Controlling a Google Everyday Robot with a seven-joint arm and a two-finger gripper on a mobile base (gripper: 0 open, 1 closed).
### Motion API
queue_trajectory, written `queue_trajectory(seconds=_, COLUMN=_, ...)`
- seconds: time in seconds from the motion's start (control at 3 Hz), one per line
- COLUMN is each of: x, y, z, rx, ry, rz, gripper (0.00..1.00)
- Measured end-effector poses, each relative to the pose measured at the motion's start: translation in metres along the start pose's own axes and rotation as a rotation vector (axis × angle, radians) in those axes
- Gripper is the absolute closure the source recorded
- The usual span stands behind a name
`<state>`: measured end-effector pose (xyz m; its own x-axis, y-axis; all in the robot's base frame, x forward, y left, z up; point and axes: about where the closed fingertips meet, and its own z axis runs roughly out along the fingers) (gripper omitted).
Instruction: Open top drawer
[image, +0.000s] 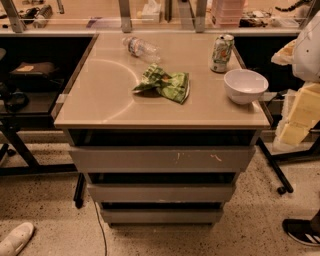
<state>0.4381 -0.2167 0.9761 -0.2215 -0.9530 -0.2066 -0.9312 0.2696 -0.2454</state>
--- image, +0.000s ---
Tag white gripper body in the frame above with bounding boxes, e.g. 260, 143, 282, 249
271, 40, 296, 66

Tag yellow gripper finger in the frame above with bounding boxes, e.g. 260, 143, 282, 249
276, 82, 320, 146

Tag grey top drawer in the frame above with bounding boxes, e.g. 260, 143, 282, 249
70, 146, 255, 173

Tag grey drawer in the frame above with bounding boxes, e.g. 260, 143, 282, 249
100, 209, 223, 224
70, 146, 255, 173
87, 184, 235, 203

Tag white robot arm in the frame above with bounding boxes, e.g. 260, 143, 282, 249
271, 11, 320, 146

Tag grey drawer cabinet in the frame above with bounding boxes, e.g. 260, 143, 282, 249
55, 32, 269, 211

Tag grey bottom drawer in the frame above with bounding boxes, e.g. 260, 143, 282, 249
100, 209, 223, 224

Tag grey middle drawer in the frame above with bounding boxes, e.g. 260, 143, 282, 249
87, 184, 235, 203

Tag white bowl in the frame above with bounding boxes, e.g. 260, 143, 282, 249
224, 69, 269, 105

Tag green white soda can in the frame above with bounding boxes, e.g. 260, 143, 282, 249
210, 34, 234, 73

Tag pink plastic storage box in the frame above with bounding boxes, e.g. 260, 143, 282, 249
211, 0, 245, 28

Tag green chip bag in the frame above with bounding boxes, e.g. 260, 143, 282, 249
132, 63, 190, 104

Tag black sneaker white stripes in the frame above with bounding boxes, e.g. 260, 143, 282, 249
282, 219, 320, 246

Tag white tissue box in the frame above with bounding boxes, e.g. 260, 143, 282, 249
141, 0, 161, 23

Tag clear plastic water bottle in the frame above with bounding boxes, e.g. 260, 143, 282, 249
122, 36, 161, 63

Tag black headphones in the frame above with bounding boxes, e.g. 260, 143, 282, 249
4, 92, 29, 112

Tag white shoe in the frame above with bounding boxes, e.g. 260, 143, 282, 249
0, 222, 35, 256

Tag black floor cable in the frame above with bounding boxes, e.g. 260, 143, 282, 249
93, 201, 109, 256

